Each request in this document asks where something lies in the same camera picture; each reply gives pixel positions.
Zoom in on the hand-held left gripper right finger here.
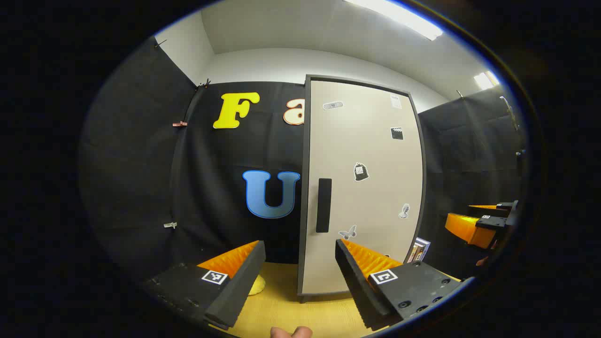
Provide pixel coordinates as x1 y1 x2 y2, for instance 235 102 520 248
335 238 476 332

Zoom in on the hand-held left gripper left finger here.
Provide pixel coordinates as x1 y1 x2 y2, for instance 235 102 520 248
141 240 267 330

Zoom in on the black door handle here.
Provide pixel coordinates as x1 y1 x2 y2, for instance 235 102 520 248
316 178 332 233

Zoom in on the beige cabinet door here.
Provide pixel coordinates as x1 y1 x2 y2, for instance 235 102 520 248
300 80 423 296

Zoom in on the grey cabinet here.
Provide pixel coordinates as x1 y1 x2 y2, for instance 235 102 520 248
297 74 426 303

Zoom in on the small ceiling light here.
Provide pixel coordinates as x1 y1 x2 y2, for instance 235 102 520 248
473 70 499 91

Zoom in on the black backdrop cloth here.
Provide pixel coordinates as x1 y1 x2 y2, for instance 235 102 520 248
77 37 529 282

